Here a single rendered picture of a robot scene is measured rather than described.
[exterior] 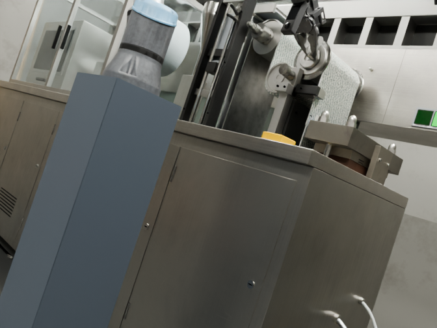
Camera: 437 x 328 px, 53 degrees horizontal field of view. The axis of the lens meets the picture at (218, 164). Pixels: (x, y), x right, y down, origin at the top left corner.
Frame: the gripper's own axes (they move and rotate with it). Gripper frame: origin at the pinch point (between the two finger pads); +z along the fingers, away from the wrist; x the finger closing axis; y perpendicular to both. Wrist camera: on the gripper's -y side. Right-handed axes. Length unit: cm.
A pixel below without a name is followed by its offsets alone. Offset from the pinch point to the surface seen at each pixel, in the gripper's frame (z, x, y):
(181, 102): 22, 73, -10
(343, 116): 27.0, -4.3, 5.6
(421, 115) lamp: 31.3, -27.0, 18.7
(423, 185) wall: 128, 9, 87
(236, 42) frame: -6.4, 29.1, -4.3
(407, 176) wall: 125, 20, 89
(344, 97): 20.6, -4.3, 8.4
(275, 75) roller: 7.2, 15.8, -2.5
